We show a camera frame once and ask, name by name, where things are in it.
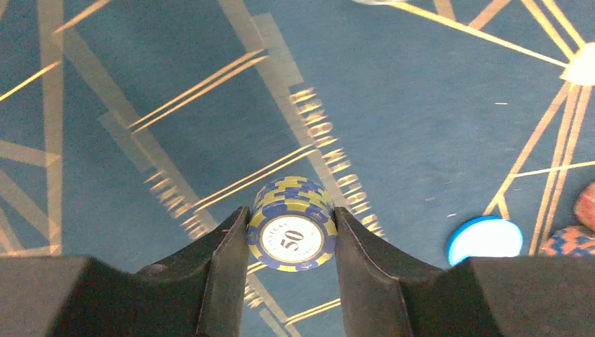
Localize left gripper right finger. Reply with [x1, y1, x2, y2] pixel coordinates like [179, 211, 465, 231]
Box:
[334, 207, 594, 336]

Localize blue small blind button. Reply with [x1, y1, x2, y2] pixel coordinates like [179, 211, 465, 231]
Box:
[446, 216, 523, 266]

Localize red white chip stack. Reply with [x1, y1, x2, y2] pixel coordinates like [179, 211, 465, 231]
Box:
[573, 183, 595, 231]

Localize blue ten chip stack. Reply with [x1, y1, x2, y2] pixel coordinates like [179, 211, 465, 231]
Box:
[539, 226, 594, 256]

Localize round dark poker mat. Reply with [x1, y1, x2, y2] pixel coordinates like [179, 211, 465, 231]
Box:
[1, 1, 594, 336]

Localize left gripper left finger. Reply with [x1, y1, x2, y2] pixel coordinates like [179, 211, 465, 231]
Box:
[1, 206, 250, 336]

